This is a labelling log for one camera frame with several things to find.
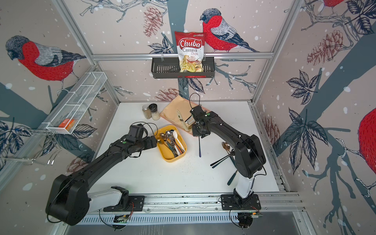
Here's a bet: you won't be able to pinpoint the copper rose gold spoon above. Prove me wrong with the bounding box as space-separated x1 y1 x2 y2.
160 132 178 157

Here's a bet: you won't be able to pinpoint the white plastic spoon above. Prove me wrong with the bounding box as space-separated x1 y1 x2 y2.
172 130 185 152

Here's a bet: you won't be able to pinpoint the yellow plastic storage box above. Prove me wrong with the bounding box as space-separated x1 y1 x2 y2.
154 125 188 163

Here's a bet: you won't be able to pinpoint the rainbow iridescent spoon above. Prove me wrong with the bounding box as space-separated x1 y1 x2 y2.
198 136 202 158

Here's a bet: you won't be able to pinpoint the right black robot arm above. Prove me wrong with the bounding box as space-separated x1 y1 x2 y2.
190 105 266 206

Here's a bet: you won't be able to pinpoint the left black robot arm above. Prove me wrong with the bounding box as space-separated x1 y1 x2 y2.
45 123 157 225

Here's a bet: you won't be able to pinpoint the black metal spoon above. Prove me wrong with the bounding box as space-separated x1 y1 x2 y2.
210 150 235 168

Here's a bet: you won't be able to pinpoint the orange box on shelf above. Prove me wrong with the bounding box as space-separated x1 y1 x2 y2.
58 118 75 131

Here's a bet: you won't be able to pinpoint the glass spice jar brown contents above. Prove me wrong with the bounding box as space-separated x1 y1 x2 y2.
142 104 152 119

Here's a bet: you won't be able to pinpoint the beige cloth napkin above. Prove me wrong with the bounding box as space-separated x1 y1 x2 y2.
161 96 198 135

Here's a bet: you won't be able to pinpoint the glass spice jar black lid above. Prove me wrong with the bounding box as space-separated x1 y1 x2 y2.
149 103 160 120

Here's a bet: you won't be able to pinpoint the red cassava chips bag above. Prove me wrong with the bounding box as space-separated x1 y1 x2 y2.
175 31 206 72

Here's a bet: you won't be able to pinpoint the cream handled knife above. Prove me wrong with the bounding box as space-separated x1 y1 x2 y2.
176 110 190 132

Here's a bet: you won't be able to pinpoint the dark green handled spoon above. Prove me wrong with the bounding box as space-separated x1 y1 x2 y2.
227 170 238 186

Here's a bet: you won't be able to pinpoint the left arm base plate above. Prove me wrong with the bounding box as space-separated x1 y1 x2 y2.
103 195 145 212

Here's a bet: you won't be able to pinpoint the black wall basket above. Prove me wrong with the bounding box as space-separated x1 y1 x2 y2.
151 56 215 79

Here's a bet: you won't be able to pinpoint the white wire shelf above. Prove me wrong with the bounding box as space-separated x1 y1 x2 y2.
46 71 107 135

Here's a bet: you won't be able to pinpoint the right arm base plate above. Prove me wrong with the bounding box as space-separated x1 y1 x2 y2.
219 193 261 211

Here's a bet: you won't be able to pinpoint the aluminium frame rail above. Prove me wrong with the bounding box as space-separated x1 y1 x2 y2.
105 192 306 213

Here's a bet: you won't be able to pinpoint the wire hook rack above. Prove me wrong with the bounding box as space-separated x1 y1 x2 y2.
1 128 62 168

